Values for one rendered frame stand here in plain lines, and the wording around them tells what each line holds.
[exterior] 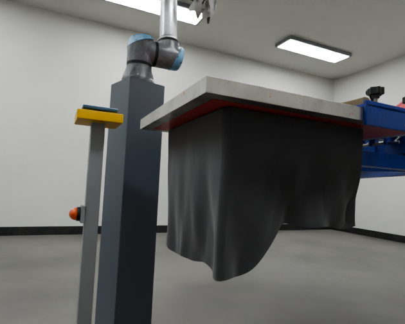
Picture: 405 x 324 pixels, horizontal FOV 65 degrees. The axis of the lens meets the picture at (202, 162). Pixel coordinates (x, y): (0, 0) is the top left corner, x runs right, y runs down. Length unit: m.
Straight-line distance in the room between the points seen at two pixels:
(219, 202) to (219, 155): 0.12
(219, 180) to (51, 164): 4.03
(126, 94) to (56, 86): 3.47
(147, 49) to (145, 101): 0.25
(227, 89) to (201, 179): 0.29
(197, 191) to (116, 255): 0.62
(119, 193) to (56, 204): 3.36
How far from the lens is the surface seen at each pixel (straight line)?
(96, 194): 1.01
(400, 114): 1.12
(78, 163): 4.72
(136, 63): 1.53
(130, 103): 1.41
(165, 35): 1.66
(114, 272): 1.45
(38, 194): 4.71
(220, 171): 0.79
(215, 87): 0.72
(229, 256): 0.82
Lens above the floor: 0.75
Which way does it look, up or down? 4 degrees up
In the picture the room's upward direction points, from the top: 3 degrees clockwise
